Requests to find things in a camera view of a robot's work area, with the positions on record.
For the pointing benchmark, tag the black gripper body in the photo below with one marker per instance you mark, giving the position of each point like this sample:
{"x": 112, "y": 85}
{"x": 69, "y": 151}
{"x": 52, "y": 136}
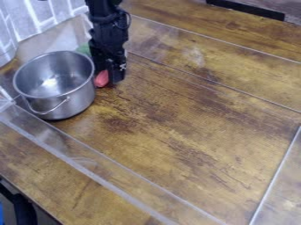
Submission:
{"x": 111, "y": 21}

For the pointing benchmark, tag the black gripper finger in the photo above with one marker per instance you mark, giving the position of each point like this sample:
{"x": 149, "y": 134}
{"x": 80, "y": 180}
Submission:
{"x": 116, "y": 70}
{"x": 100, "y": 60}

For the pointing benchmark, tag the pink spoon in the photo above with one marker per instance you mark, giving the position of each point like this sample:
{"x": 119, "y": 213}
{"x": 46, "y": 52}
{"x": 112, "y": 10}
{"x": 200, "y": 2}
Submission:
{"x": 101, "y": 79}

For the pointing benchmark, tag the green bumpy toy vegetable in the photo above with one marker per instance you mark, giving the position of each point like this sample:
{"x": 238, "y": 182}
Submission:
{"x": 83, "y": 49}

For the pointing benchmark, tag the stainless steel pot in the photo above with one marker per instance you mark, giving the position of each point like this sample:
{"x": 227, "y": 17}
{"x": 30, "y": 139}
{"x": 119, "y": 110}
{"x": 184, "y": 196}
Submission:
{"x": 54, "y": 84}

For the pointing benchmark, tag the white patterned curtain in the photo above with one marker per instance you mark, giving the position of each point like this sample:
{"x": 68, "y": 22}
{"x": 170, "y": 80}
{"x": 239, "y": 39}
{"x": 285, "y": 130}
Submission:
{"x": 28, "y": 17}

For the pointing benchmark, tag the clear acrylic table barrier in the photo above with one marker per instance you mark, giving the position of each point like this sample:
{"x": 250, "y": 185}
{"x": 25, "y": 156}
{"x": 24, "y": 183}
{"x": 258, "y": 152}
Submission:
{"x": 190, "y": 144}

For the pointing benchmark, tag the black bar at back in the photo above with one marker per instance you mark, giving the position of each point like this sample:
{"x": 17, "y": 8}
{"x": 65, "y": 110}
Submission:
{"x": 247, "y": 9}

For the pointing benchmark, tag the black table leg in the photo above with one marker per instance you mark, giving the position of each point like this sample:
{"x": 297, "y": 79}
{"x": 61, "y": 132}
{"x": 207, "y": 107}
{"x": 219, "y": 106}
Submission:
{"x": 24, "y": 211}

